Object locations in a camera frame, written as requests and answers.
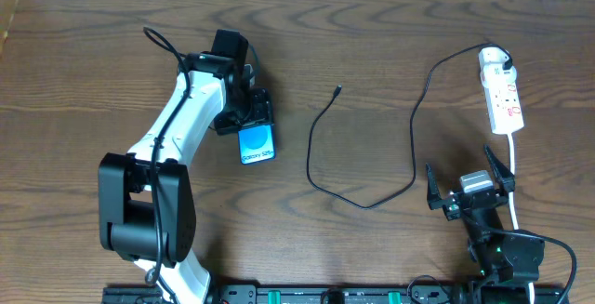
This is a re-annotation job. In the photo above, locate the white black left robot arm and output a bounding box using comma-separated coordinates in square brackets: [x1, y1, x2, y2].
[98, 27, 276, 303]

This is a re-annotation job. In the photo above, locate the blue Galaxy smartphone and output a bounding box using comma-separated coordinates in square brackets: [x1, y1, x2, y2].
[238, 125, 276, 165]

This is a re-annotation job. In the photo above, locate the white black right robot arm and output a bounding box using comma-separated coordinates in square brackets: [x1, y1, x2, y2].
[426, 147, 545, 303]

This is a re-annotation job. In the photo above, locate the black USB charging cable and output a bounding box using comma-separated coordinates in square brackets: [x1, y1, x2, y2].
[305, 42, 512, 211]

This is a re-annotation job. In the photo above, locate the white power strip cord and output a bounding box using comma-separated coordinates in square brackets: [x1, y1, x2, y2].
[506, 131, 537, 304]

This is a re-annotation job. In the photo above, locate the black charger plug adapter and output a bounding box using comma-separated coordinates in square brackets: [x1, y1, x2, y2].
[502, 58, 513, 71]

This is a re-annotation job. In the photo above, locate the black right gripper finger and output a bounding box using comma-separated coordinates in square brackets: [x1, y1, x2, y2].
[426, 164, 443, 210]
[483, 144, 515, 193]

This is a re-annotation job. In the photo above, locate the white power strip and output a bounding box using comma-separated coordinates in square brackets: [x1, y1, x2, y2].
[478, 46, 524, 135]

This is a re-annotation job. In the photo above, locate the black mounting rail base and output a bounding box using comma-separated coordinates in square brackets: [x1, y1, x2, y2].
[100, 284, 562, 304]

